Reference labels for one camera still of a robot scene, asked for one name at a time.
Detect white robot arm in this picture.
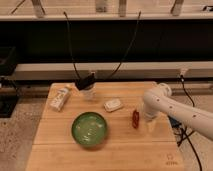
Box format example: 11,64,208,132
142,83,213,141

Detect blue connector box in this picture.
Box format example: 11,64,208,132
169,117,182,128

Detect green bowl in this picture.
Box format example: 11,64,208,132
71,112,108,148

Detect clear plastic cup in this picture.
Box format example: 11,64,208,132
82,85,94,100

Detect white carton box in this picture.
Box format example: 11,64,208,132
50,87,71,111

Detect black right cable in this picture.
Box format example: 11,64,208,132
107,11,142,80

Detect black left cable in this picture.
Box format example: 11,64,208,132
63,11,82,81

